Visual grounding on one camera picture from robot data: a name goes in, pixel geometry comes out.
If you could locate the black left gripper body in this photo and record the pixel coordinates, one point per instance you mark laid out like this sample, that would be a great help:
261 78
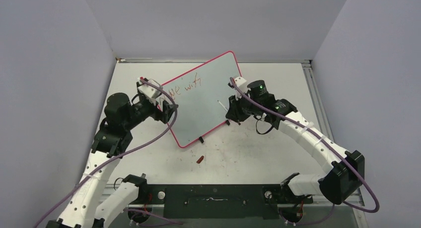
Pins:
146 109

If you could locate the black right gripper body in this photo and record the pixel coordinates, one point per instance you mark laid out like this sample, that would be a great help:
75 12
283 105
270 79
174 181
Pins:
243 108

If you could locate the red marker cap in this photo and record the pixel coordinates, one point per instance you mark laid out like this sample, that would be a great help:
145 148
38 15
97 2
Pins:
200 160

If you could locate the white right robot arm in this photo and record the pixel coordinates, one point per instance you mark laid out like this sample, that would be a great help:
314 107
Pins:
344 170

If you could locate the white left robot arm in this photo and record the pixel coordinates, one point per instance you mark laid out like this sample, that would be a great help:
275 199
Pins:
110 143

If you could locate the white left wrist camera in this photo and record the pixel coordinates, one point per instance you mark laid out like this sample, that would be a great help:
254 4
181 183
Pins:
150 89

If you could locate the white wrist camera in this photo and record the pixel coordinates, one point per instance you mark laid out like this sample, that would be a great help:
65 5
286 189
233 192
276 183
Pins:
150 89
239 84

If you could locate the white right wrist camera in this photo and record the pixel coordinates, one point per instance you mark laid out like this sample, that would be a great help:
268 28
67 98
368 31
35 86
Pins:
239 84

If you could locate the whiteboard with pink frame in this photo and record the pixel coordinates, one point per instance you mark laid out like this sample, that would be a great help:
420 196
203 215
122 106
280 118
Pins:
196 92

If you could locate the aluminium rail frame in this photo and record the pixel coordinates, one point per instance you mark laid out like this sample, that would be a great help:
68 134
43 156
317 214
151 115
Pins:
237 154

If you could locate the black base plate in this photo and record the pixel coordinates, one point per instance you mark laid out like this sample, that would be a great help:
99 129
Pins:
223 201

